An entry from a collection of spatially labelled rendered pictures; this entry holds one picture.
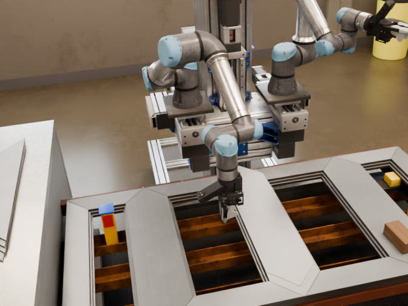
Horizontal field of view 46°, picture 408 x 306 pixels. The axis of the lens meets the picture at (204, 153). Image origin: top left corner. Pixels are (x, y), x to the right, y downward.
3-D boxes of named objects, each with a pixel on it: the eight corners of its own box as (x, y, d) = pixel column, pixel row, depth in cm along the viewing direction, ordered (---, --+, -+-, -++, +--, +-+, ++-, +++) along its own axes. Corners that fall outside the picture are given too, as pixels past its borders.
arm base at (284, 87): (263, 85, 249) (263, 67, 244) (291, 81, 252) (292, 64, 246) (272, 97, 237) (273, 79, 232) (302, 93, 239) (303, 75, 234)
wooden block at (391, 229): (417, 251, 170) (420, 240, 167) (402, 254, 169) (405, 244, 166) (396, 229, 180) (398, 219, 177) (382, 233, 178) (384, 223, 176)
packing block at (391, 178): (400, 185, 215) (402, 178, 213) (390, 187, 214) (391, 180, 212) (393, 178, 220) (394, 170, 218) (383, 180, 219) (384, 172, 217)
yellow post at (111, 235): (119, 249, 202) (113, 214, 192) (107, 251, 201) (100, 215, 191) (119, 241, 206) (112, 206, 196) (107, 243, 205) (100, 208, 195)
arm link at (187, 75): (202, 85, 229) (200, 59, 222) (175, 91, 225) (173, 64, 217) (192, 77, 238) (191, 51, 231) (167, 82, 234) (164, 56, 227)
